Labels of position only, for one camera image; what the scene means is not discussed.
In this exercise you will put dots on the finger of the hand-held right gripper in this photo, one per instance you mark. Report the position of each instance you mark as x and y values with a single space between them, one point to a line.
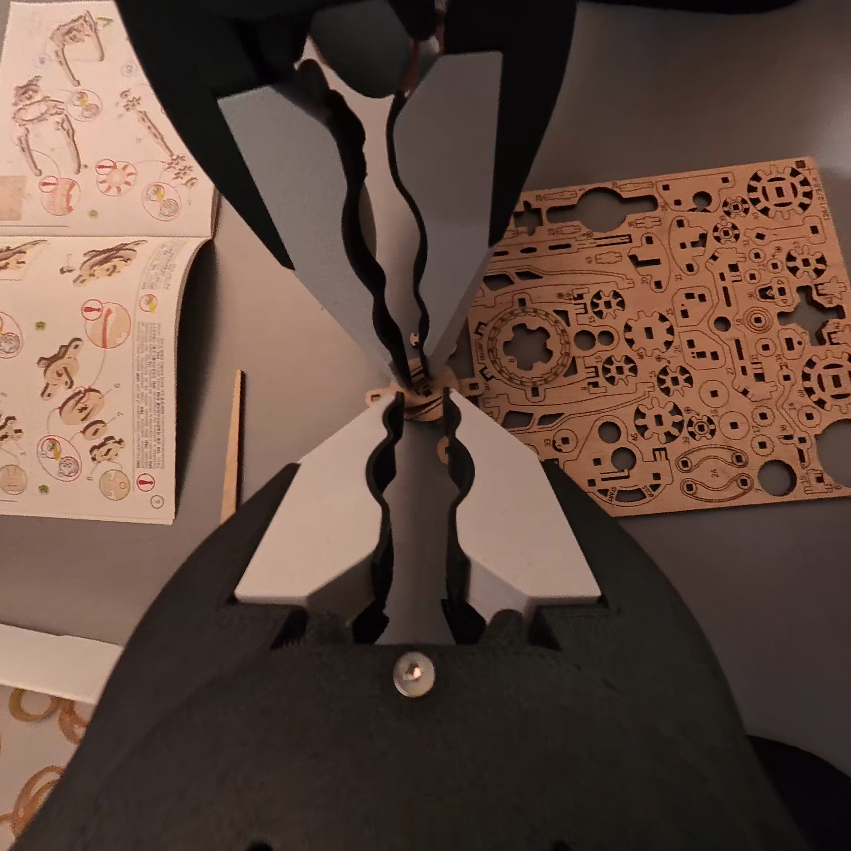
459 166
292 166

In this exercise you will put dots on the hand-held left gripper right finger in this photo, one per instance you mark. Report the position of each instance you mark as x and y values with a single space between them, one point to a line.
525 532

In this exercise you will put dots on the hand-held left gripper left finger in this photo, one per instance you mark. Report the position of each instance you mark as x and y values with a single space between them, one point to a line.
312 532

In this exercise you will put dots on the wooden model assembly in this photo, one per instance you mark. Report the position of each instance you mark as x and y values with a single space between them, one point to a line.
419 405

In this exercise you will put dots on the wooden parts sheet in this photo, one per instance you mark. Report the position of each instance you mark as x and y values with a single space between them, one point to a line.
665 399

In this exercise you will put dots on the thin wooden stick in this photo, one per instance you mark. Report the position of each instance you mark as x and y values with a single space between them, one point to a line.
233 452

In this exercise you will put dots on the instruction booklet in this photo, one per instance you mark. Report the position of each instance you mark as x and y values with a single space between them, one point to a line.
100 299

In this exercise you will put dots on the white cardboard box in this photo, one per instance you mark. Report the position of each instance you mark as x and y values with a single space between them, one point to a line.
53 658

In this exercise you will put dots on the pile of rubber bands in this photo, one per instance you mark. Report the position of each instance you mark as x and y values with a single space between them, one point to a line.
30 711

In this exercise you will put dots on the black wrist rest pad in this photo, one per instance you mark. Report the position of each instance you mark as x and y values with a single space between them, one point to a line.
811 798

